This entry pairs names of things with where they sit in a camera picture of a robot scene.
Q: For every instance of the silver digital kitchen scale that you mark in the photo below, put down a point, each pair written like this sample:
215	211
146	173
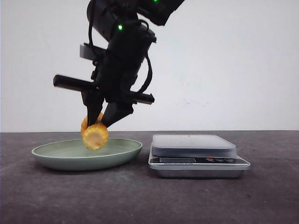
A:
195	156

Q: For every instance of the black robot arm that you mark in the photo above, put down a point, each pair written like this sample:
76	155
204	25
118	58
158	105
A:
125	26

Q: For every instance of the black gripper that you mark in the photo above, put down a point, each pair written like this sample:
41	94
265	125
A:
112	84

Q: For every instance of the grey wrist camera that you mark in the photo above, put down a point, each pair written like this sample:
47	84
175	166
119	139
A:
92	53

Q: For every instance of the yellow corn cob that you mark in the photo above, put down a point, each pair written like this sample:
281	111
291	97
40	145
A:
95	136

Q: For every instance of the green round plate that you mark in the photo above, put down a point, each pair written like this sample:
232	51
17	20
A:
72	155

